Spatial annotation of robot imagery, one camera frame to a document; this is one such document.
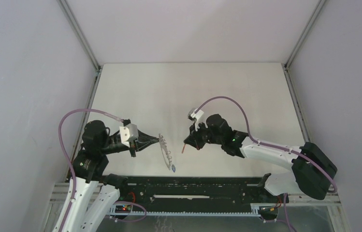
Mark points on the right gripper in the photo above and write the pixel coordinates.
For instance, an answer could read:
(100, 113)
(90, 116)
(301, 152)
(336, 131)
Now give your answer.
(194, 139)

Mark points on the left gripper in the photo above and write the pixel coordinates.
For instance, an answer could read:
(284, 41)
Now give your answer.
(146, 139)

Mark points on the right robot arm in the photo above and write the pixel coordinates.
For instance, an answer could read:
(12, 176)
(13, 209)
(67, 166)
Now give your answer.
(309, 170)

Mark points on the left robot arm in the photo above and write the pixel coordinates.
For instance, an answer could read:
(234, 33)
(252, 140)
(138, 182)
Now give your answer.
(90, 195)

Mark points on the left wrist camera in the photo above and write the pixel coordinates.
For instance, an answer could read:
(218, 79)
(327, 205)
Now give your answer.
(128, 133)

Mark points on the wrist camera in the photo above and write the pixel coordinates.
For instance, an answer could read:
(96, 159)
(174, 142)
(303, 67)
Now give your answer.
(128, 133)
(196, 115)

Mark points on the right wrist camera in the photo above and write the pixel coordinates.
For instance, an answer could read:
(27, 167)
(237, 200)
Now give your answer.
(196, 115)

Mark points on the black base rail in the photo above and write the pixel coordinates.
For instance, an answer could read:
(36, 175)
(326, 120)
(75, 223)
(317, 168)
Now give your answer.
(198, 195)

